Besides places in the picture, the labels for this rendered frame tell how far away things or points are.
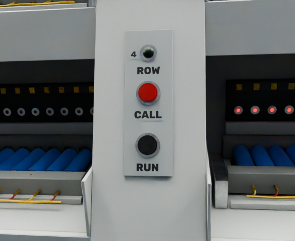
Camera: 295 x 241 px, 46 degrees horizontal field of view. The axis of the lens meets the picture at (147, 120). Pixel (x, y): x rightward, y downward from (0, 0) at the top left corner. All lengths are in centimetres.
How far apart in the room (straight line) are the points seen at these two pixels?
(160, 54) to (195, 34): 3
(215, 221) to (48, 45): 22
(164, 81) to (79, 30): 9
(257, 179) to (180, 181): 10
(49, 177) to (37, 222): 5
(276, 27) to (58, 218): 25
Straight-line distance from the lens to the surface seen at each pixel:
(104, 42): 31
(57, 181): 35
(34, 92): 48
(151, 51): 29
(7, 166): 42
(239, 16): 31
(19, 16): 35
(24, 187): 37
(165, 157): 28
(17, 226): 33
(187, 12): 31
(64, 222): 33
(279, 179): 35
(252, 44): 31
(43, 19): 34
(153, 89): 28
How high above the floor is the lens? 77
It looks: 6 degrees up
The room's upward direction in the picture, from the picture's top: 1 degrees clockwise
